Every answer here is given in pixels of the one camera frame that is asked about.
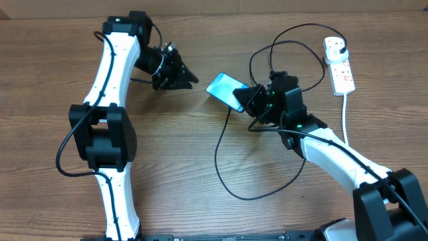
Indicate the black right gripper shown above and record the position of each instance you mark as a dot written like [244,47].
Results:
[253,97]

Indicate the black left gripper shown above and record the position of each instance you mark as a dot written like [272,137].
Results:
[177,71]

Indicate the blue Galaxy smartphone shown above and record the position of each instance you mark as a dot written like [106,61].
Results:
[222,88]

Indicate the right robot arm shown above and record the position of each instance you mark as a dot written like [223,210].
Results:
[388,205]

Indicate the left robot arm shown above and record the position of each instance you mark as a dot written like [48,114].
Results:
[101,128]

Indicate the white charger plug adapter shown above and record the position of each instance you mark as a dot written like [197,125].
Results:
[333,55]

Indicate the white power strip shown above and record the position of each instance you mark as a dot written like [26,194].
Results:
[341,77]

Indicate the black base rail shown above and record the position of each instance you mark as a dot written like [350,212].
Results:
[299,235]

